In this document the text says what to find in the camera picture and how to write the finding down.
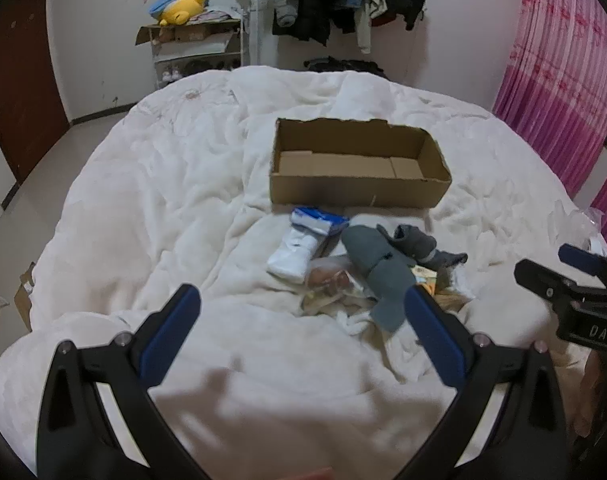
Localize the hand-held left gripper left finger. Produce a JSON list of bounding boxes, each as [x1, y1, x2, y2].
[[36, 284, 219, 480]]

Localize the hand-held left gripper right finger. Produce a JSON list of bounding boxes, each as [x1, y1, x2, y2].
[[383, 286, 569, 480]]

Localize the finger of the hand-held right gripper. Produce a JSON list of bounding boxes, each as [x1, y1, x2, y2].
[[558, 243, 607, 283], [514, 259, 581, 313]]

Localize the grey socks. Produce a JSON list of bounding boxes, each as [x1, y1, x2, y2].
[[343, 224, 420, 333]]

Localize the dark grey sock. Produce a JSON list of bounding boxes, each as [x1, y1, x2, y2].
[[393, 225, 469, 271]]

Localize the clear plastic snack packet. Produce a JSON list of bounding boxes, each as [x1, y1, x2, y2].
[[303, 255, 379, 311]]

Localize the white socks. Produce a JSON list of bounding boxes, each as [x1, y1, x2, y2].
[[266, 225, 335, 282]]

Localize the blue white tissue pack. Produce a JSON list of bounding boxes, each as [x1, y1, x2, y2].
[[289, 206, 351, 237]]

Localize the brown cardboard box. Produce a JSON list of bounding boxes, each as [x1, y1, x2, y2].
[[269, 117, 453, 209]]

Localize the clear plastic bag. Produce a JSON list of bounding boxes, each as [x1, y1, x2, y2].
[[548, 199, 607, 253]]

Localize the flat cardboard piece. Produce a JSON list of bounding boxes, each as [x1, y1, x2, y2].
[[13, 261, 39, 333]]

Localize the white fluffy blanket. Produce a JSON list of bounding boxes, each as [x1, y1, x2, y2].
[[0, 65, 607, 480]]

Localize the dark clothes pile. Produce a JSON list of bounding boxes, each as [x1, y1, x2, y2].
[[303, 56, 390, 79]]

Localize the white shelf rack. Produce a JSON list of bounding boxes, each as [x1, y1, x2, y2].
[[150, 0, 249, 92]]

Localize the cardboard box with flaps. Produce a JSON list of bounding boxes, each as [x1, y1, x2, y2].
[[136, 19, 242, 54]]

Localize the brown wooden door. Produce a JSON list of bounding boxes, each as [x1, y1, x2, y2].
[[0, 0, 71, 187]]

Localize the yellow plush toy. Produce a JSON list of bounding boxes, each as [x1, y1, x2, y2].
[[157, 0, 208, 27]]

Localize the hanging white grey garment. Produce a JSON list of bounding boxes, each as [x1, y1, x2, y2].
[[270, 0, 300, 37]]

